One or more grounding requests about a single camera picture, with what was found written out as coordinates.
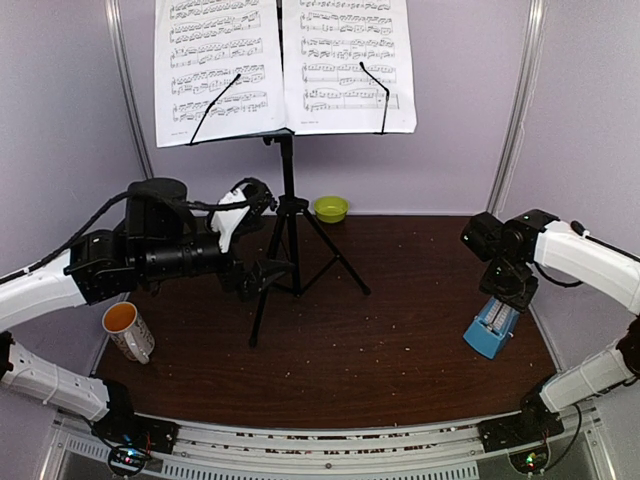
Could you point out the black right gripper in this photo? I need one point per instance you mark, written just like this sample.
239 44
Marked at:
520 300

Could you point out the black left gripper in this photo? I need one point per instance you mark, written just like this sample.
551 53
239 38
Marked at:
253 279

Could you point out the black folding music stand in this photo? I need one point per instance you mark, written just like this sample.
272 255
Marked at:
284 242

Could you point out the blue metronome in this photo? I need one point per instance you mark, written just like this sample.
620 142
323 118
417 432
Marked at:
491 328

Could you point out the sheet music page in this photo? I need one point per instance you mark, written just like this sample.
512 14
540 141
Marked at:
348 67
217 71

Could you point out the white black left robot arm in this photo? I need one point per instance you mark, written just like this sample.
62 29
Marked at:
139 238

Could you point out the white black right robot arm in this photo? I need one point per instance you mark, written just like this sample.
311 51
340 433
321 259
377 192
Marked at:
517 254

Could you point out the green plastic bowl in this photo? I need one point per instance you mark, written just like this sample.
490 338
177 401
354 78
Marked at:
331 209

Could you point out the white patterned coffee mug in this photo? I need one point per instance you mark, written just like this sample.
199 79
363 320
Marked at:
126 327

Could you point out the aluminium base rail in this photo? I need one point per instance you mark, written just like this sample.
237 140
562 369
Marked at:
451 450

